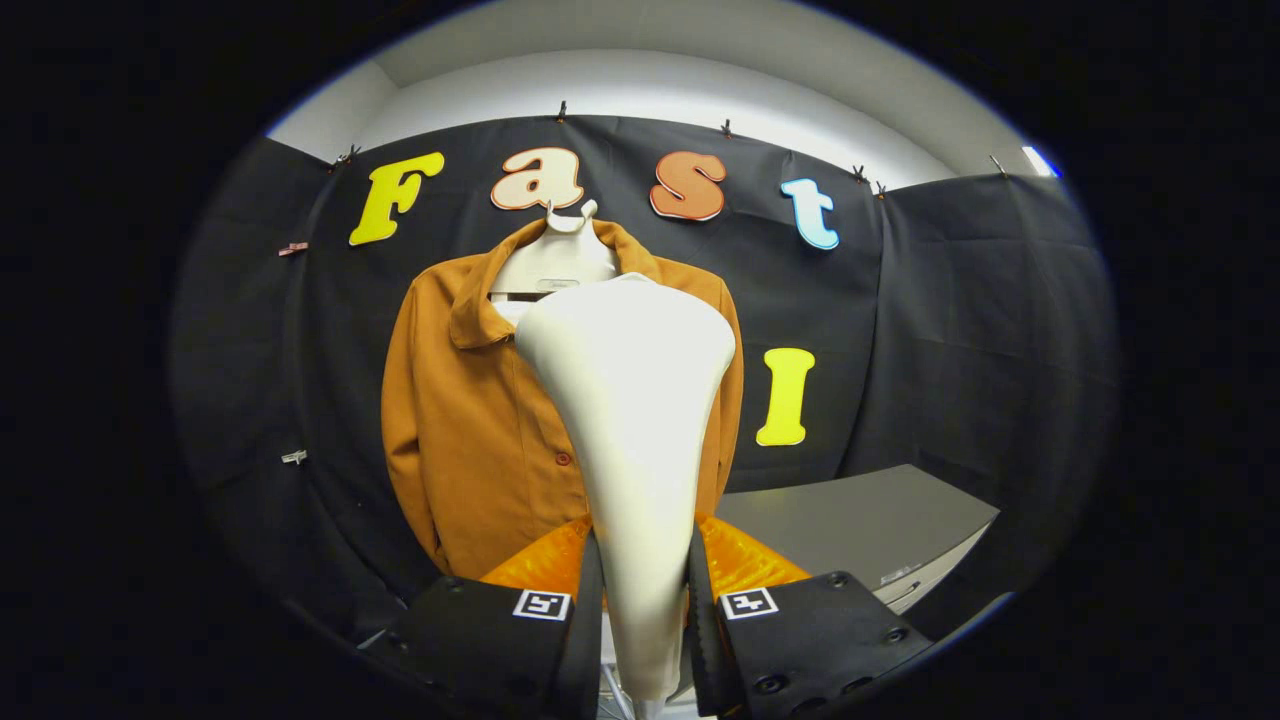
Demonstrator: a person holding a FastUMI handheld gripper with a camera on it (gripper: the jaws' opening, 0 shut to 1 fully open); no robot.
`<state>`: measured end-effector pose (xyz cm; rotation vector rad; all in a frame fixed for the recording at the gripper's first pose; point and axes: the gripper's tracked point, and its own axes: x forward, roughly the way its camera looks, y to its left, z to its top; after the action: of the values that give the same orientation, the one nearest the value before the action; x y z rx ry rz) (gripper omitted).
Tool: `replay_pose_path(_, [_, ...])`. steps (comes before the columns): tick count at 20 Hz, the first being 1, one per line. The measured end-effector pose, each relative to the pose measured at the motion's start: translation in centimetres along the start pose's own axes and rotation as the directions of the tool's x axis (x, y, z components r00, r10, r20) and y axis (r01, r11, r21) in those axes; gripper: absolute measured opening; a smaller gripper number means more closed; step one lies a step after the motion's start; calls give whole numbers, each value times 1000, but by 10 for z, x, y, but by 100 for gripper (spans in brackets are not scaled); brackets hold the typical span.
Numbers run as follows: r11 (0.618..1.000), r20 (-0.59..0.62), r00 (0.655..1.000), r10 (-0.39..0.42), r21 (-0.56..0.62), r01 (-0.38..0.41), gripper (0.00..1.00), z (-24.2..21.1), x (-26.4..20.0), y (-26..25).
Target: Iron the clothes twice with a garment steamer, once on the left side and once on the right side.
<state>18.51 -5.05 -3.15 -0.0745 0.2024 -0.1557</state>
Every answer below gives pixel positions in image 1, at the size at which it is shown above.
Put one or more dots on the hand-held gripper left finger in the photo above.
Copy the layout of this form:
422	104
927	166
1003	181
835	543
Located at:
470	640

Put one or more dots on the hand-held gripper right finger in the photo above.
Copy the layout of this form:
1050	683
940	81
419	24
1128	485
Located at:
810	640

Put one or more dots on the orange button-up shirt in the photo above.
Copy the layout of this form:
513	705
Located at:
470	440

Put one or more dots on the white garment steamer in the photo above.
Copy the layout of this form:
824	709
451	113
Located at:
630	400

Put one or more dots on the grey cabinet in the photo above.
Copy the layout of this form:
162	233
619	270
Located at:
860	520

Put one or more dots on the white clip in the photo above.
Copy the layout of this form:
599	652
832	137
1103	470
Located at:
294	456

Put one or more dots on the black backdrop cloth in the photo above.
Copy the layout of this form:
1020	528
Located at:
950	330

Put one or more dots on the white mannequin torso form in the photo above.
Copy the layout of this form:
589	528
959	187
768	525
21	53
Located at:
555	260

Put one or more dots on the red clip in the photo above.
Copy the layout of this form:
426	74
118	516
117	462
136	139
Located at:
293	248

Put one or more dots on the small ceiling light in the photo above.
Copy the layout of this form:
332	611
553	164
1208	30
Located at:
1040	161

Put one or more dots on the row of black cloth clips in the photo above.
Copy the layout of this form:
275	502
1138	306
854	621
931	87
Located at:
562	110

